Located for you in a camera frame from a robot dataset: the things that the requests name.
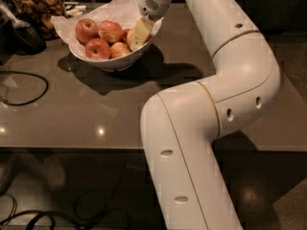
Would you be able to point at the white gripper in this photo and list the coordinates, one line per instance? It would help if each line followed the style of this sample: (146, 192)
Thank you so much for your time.
(153, 6)

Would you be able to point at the red-yellow apple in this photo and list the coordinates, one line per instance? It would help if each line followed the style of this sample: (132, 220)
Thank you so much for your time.
(129, 37)

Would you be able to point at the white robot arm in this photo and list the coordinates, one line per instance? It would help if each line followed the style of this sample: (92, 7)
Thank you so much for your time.
(179, 124)

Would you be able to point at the small red apple behind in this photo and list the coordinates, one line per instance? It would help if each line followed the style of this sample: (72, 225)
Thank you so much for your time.
(125, 35)

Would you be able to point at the white paper bowl liner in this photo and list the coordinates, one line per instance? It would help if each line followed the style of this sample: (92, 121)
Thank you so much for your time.
(124, 12)

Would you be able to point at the yellow-red apple front middle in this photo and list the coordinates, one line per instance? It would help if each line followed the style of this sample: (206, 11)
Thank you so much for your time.
(119, 49)

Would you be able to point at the red apple top middle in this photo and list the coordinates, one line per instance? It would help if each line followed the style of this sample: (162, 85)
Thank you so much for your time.
(110, 31)

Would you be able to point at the white ceramic bowl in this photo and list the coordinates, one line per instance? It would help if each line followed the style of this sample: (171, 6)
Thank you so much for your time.
(119, 63)

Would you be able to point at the red apple front left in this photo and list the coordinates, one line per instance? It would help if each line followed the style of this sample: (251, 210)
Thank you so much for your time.
(97, 48)

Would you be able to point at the red apple far left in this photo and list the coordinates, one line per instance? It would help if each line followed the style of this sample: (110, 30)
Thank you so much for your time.
(85, 30)

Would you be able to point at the small white items behind bowl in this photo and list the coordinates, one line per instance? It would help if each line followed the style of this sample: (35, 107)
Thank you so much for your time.
(75, 10)

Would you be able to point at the glass jar of snacks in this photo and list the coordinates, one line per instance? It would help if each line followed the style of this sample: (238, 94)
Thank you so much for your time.
(41, 12)

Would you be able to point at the black round appliance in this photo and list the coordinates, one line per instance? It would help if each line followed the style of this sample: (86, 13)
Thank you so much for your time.
(27, 37)

